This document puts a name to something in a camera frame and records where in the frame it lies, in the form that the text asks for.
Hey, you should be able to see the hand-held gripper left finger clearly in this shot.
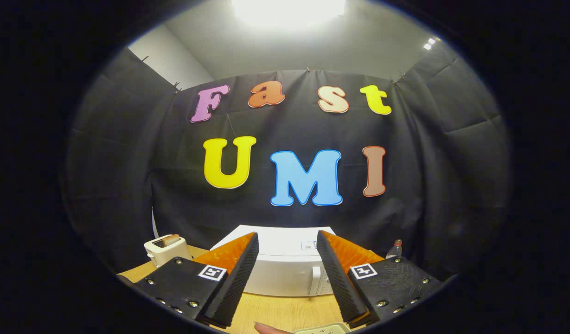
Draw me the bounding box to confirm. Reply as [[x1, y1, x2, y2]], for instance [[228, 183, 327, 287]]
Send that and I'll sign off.
[[135, 232, 260, 329]]

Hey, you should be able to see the white toaster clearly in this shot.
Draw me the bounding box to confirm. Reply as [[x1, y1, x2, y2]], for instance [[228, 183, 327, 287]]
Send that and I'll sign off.
[[144, 234, 192, 268]]

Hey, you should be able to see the white speckled plate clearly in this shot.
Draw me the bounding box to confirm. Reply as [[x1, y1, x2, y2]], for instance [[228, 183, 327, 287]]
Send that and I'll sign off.
[[292, 322, 352, 334]]

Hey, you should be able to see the white microwave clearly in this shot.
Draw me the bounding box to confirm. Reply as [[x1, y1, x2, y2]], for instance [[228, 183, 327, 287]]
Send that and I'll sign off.
[[211, 225, 337, 297]]

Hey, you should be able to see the bright ceiling light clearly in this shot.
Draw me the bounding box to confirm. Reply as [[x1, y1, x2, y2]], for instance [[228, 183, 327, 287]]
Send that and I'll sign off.
[[231, 0, 346, 28]]

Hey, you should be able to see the toast slice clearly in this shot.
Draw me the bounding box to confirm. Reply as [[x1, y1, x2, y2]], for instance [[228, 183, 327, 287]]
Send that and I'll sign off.
[[153, 234, 181, 248]]

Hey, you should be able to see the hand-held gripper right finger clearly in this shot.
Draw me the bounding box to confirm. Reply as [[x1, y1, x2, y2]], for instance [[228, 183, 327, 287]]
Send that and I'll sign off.
[[316, 230, 445, 328]]

